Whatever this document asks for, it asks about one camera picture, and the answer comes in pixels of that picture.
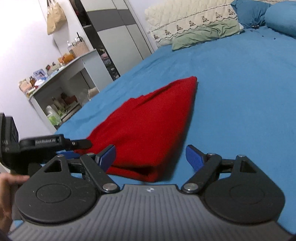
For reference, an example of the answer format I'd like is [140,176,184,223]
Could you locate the blue pillow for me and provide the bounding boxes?
[230,0,272,29]

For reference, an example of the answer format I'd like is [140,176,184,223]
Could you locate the white desk with shelves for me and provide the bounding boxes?
[18,48,114,131]

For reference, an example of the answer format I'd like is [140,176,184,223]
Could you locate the cream quilted headboard cover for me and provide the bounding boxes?
[144,0,239,48]

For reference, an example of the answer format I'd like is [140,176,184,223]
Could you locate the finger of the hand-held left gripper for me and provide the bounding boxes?
[55,149,81,159]
[63,138,93,149]

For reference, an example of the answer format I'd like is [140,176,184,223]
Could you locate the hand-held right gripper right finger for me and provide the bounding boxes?
[180,144,258,194]

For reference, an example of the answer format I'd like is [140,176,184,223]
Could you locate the green pillow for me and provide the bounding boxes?
[171,19,241,51]

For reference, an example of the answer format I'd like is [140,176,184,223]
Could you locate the white bag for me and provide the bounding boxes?
[87,86,100,101]

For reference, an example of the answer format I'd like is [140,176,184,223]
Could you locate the grey and white wardrobe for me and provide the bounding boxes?
[69,0,154,82]

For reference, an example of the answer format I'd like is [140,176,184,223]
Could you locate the blue duvet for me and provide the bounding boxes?
[264,3,296,39]

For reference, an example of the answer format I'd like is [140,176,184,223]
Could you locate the person's left hand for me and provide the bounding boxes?
[0,174,31,232]

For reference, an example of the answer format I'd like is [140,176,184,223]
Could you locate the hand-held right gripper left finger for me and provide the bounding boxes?
[43,144,120,194]

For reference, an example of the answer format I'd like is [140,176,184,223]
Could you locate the green packet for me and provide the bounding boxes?
[47,114,61,126]

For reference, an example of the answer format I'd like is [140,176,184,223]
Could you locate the bed with blue sheet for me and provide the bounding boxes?
[10,25,296,233]

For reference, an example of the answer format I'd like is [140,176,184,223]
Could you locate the wicker basket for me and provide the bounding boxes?
[69,41,90,57]

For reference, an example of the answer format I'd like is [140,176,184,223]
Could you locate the beige hanging bag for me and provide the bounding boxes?
[47,0,68,36]

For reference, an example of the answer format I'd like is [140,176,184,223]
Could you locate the red knit sweater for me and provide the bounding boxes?
[74,76,198,183]

